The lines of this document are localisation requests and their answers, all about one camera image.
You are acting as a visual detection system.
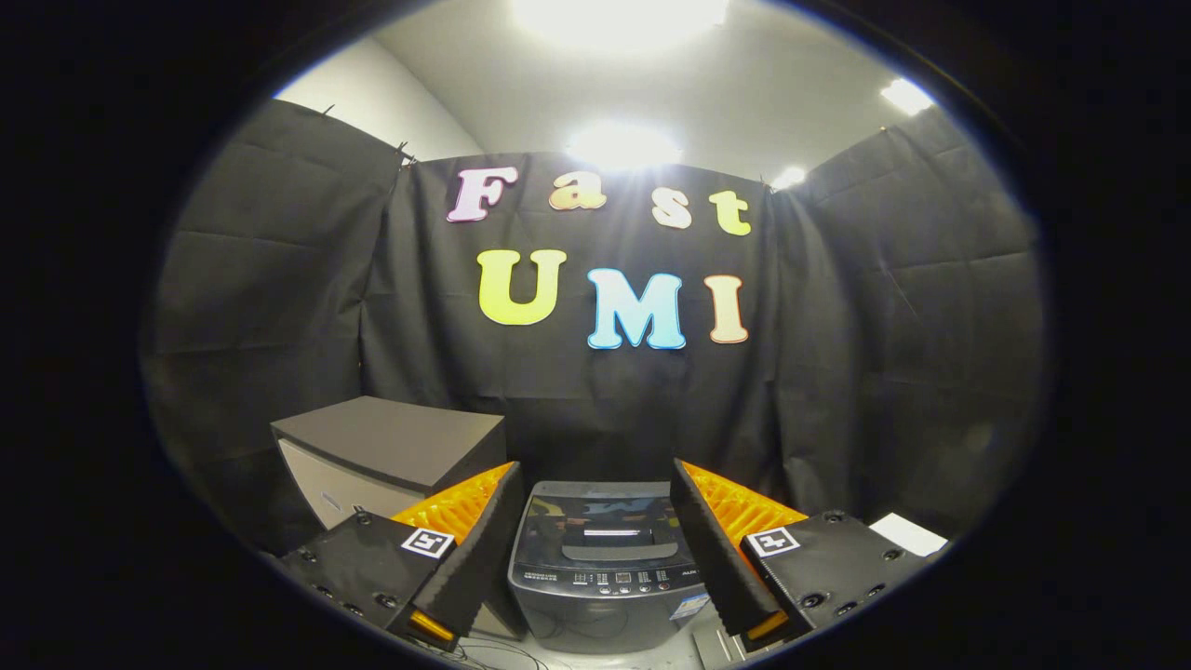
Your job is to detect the grey washing machine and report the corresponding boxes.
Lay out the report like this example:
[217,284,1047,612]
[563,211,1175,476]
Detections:
[507,480,722,654]

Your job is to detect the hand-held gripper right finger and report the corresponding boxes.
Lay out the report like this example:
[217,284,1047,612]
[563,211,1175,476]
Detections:
[670,459,931,652]

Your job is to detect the black backdrop cloth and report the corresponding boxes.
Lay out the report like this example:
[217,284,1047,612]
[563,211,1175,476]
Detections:
[140,98,1048,559]

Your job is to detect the beige cabinet with dark top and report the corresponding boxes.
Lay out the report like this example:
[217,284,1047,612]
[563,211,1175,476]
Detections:
[270,395,527,643]

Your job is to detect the white flat board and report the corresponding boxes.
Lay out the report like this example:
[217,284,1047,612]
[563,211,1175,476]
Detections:
[870,512,948,557]

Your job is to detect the thin floor cables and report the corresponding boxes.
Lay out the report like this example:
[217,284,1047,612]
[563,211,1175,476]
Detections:
[409,633,550,670]

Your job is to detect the large ceiling light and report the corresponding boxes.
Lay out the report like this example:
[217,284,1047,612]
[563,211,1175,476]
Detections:
[510,0,729,52]

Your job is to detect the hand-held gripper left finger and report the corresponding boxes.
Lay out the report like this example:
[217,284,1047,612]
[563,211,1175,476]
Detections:
[277,462,525,652]

